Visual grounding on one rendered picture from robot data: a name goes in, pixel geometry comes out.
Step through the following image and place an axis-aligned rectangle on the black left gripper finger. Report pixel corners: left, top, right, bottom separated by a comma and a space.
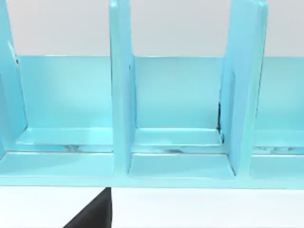
62, 187, 113, 228

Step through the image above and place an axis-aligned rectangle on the light blue rack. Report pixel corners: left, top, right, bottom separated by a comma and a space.
0, 0, 304, 188

